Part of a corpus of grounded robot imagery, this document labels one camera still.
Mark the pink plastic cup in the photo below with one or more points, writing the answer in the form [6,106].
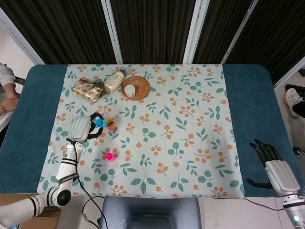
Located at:
[109,156]

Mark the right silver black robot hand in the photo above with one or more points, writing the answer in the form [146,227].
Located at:
[282,175]

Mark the black chair armrest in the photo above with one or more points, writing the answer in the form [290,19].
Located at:
[20,80]

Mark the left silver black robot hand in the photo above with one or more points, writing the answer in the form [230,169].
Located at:
[79,128]

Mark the bystander in white clothes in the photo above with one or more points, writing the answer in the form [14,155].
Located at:
[6,74]

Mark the brown cardboard box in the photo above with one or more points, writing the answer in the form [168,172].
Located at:
[45,219]

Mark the white small cup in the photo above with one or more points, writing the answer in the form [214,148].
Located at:
[129,90]

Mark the floral fruit print tablecloth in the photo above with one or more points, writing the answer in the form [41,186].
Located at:
[166,143]

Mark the cream squeeze bottle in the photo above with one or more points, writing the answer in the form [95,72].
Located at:
[114,80]

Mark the dark grey flat case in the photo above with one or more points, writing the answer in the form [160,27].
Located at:
[104,95]

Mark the white sneaker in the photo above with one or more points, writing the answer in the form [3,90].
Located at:
[292,101]

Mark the teal blue table cover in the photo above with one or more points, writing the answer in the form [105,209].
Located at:
[250,107]

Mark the light blue plastic cup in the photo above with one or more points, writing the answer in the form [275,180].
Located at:
[100,122]

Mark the orange plastic cup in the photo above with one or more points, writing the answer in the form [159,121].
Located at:
[111,127]

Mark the gold snack packet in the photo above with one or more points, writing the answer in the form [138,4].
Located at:
[87,89]

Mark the small dark grey object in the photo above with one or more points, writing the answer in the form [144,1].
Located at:
[299,151]

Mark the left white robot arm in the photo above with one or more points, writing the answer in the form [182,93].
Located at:
[66,171]

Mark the dark folding screen white frames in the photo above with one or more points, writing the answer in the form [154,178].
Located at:
[155,28]

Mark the round woven rattan mat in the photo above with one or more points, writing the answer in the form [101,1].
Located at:
[141,87]

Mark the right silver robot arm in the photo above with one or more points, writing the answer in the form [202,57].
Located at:
[293,211]

